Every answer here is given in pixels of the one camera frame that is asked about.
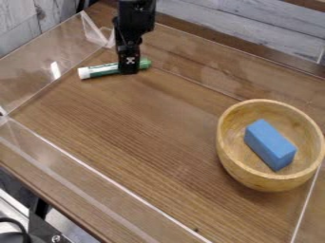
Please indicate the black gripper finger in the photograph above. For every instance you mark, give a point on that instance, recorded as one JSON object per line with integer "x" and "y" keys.
{"x": 128, "y": 59}
{"x": 119, "y": 41}

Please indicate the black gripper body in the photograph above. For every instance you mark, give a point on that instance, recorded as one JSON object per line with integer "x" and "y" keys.
{"x": 134, "y": 19}

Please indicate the green white marker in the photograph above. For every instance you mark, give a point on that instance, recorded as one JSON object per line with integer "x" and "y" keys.
{"x": 97, "y": 71}

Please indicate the brown wooden bowl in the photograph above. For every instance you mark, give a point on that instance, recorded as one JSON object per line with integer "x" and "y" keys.
{"x": 242, "y": 163}

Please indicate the clear acrylic corner brace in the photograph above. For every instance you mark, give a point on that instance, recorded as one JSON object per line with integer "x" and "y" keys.
{"x": 100, "y": 36}

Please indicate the blue foam block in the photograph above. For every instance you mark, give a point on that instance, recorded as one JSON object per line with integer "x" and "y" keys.
{"x": 269, "y": 144}

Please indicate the clear acrylic tray wall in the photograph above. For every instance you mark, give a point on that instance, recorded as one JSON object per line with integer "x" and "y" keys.
{"x": 117, "y": 149}

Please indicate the black metal table bracket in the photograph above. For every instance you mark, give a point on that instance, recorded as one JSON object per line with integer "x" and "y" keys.
{"x": 40, "y": 230}

